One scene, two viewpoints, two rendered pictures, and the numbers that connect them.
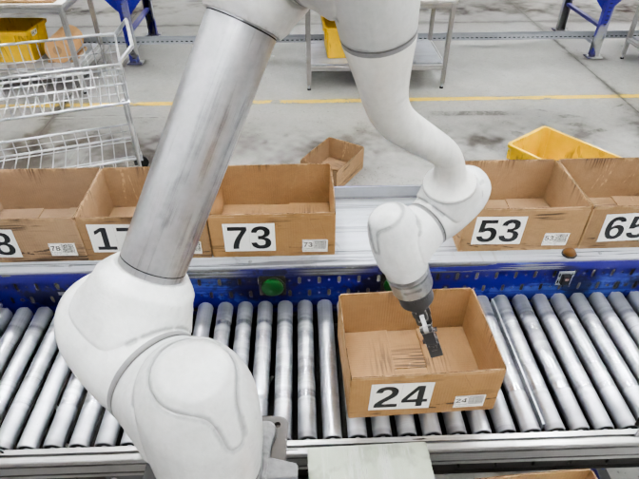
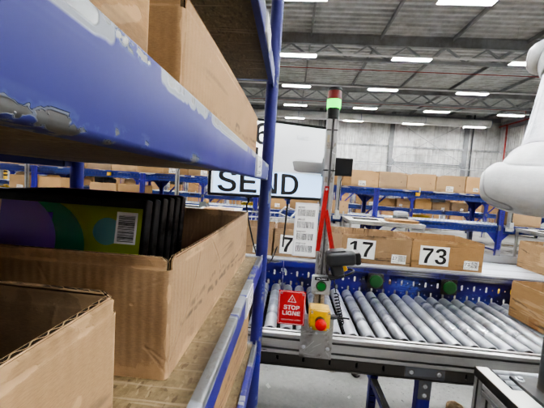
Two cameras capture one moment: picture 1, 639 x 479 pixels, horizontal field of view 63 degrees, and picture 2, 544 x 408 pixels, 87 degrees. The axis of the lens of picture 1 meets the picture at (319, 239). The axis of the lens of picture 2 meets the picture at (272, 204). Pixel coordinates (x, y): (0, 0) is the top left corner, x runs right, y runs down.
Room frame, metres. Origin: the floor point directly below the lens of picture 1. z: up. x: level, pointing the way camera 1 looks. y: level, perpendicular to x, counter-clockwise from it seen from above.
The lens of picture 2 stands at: (-0.40, 0.99, 1.30)
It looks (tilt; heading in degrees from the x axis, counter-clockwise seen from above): 4 degrees down; 6
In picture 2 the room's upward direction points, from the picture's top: 4 degrees clockwise
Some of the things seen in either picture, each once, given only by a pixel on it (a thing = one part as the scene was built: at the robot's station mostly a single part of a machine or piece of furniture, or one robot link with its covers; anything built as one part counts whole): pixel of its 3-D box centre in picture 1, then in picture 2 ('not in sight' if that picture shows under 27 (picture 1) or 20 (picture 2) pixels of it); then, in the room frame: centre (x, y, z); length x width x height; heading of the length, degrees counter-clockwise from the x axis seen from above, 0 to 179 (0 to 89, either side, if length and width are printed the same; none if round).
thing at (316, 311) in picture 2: not in sight; (329, 318); (0.61, 0.85, 0.84); 0.15 x 0.09 x 0.07; 92
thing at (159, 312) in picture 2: not in sight; (129, 249); (0.01, 1.24, 1.19); 0.40 x 0.30 x 0.10; 2
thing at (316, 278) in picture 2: not in sight; (320, 284); (0.64, 0.89, 0.95); 0.07 x 0.03 x 0.07; 92
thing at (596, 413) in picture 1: (567, 356); not in sight; (1.00, -0.74, 0.72); 0.52 x 0.05 x 0.05; 2
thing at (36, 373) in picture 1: (37, 372); (328, 310); (0.95, 0.82, 0.72); 0.52 x 0.05 x 0.05; 2
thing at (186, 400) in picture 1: (197, 412); not in sight; (0.41, 0.17, 1.35); 0.18 x 0.16 x 0.22; 48
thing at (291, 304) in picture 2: not in sight; (299, 308); (0.64, 0.96, 0.85); 0.16 x 0.01 x 0.13; 92
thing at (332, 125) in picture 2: not in sight; (323, 240); (0.67, 0.89, 1.11); 0.12 x 0.05 x 0.88; 92
